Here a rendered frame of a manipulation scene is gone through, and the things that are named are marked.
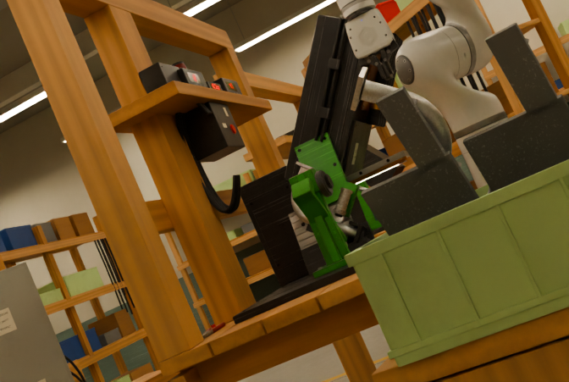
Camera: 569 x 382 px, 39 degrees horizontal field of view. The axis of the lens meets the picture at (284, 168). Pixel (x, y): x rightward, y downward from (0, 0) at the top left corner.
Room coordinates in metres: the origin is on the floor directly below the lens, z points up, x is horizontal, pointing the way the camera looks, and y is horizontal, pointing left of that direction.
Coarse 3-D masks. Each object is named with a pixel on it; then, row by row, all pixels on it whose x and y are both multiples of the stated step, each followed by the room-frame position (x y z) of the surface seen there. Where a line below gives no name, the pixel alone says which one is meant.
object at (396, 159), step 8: (400, 152) 2.46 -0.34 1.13; (384, 160) 2.47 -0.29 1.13; (392, 160) 2.47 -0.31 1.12; (400, 160) 2.46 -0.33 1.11; (368, 168) 2.49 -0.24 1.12; (376, 168) 2.48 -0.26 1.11; (384, 168) 2.48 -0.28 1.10; (352, 176) 2.50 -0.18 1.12; (360, 176) 2.50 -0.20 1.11; (368, 176) 2.49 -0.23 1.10
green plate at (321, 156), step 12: (312, 144) 2.43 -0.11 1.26; (324, 144) 2.42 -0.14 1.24; (300, 156) 2.44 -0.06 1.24; (312, 156) 2.42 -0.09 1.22; (324, 156) 2.41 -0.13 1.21; (336, 156) 2.40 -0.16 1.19; (324, 168) 2.41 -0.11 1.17; (336, 168) 2.39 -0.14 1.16; (336, 180) 2.39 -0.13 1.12; (336, 192) 2.38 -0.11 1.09
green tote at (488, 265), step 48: (480, 192) 1.45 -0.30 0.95; (528, 192) 1.04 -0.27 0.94; (384, 240) 1.11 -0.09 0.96; (432, 240) 1.09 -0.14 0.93; (480, 240) 1.07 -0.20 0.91; (528, 240) 1.04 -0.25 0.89; (384, 288) 1.12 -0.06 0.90; (432, 288) 1.10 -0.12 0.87; (480, 288) 1.08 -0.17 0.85; (528, 288) 1.05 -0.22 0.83; (384, 336) 1.14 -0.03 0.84; (432, 336) 1.11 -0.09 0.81; (480, 336) 1.09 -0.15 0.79
